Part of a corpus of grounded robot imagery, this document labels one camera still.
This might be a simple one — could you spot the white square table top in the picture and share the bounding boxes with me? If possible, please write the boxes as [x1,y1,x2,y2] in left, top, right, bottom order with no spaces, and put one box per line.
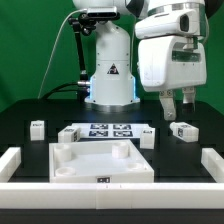
[49,139,154,183]

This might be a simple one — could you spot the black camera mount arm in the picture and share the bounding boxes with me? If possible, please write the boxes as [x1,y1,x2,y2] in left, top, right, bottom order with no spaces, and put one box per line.
[68,13,96,101]

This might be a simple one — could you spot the grey camera on mount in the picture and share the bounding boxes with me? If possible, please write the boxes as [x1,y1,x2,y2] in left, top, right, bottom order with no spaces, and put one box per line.
[86,6,119,20]

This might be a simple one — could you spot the white fiducial marker sheet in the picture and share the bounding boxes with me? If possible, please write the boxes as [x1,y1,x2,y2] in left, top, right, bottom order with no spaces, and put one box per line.
[71,123,149,139]

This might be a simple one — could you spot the white U-shaped fence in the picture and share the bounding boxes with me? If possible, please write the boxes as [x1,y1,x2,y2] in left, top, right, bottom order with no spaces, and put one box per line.
[0,147,224,209]

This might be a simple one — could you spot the black base cables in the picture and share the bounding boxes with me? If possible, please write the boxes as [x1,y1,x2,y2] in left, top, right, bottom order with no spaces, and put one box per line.
[41,81,81,100]

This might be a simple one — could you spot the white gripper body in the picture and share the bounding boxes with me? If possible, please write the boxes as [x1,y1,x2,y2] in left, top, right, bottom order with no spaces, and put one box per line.
[138,36,207,92]

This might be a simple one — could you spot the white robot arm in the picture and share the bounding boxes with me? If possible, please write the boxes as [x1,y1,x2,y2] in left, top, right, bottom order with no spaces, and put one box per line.
[73,0,208,120]

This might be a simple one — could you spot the white camera cable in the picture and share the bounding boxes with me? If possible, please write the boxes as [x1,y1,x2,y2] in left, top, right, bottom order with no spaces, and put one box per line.
[37,8,88,100]

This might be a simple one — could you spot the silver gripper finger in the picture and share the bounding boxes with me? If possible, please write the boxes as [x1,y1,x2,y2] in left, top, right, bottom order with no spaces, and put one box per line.
[159,90,176,121]
[182,87,196,112]

